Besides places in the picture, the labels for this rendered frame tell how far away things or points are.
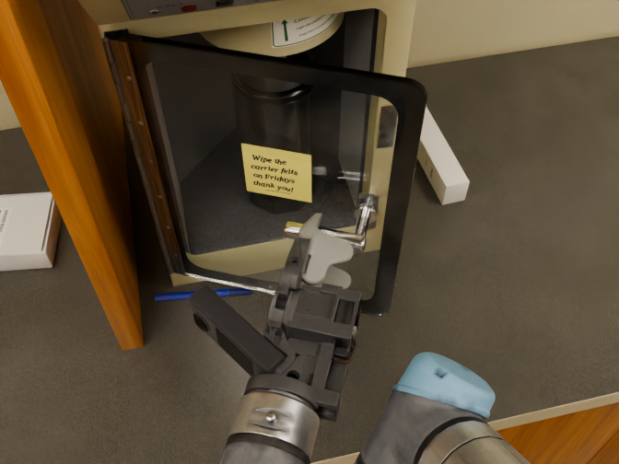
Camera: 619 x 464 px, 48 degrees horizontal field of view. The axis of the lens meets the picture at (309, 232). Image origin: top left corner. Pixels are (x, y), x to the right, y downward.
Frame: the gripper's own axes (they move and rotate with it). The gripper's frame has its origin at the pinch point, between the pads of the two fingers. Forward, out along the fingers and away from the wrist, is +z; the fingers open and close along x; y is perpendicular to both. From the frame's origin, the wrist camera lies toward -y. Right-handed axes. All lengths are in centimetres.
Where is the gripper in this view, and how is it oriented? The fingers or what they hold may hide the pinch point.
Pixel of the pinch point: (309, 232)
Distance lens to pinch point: 74.9
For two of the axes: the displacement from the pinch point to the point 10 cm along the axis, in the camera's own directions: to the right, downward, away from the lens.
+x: 0.0, -6.1, -7.9
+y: 9.7, 1.8, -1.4
